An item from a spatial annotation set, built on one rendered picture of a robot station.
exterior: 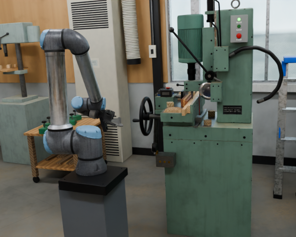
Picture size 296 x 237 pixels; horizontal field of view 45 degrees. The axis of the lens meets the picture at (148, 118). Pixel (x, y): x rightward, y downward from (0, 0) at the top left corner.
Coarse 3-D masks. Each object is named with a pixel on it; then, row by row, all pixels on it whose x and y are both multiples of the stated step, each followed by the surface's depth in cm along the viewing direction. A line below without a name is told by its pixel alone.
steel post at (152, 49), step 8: (152, 0) 364; (152, 8) 365; (152, 16) 366; (160, 16) 372; (152, 24) 368; (160, 24) 373; (152, 32) 370; (160, 32) 373; (152, 40) 374; (160, 40) 374; (152, 48) 374; (160, 48) 375; (152, 56) 376; (160, 56) 376; (152, 64) 381; (160, 64) 378; (160, 72) 380; (160, 80) 382; (160, 88) 384; (160, 120) 393; (160, 128) 396; (160, 136) 398; (160, 144) 400
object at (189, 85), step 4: (188, 80) 245; (192, 80) 244; (196, 80) 243; (200, 80) 242; (184, 84) 244; (188, 84) 243; (192, 84) 242; (196, 84) 241; (200, 84) 240; (184, 88) 244; (188, 88) 243; (192, 88) 243; (196, 88) 242; (192, 92) 246
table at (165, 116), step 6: (180, 102) 259; (204, 102) 277; (198, 108) 247; (162, 114) 229; (168, 114) 228; (174, 114) 227; (180, 114) 226; (186, 114) 225; (192, 114) 223; (162, 120) 230; (168, 120) 229; (174, 120) 228; (180, 120) 227; (186, 120) 226; (192, 120) 224
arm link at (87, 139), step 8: (80, 128) 211; (88, 128) 212; (96, 128) 212; (72, 136) 209; (80, 136) 207; (88, 136) 207; (96, 136) 209; (72, 144) 209; (80, 144) 208; (88, 144) 208; (96, 144) 210; (72, 152) 212; (80, 152) 210; (88, 152) 209; (96, 152) 210
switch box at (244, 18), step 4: (232, 16) 211; (236, 16) 211; (240, 16) 210; (244, 16) 210; (232, 20) 212; (236, 20) 211; (244, 20) 210; (232, 24) 213; (236, 24) 212; (244, 24) 211; (232, 28) 213; (236, 28) 212; (240, 28) 212; (244, 28) 211; (232, 32) 214; (236, 32) 213; (240, 32) 212; (244, 32) 212; (232, 36) 214; (244, 36) 212; (232, 40) 215; (236, 40) 214; (240, 40) 213; (244, 40) 213
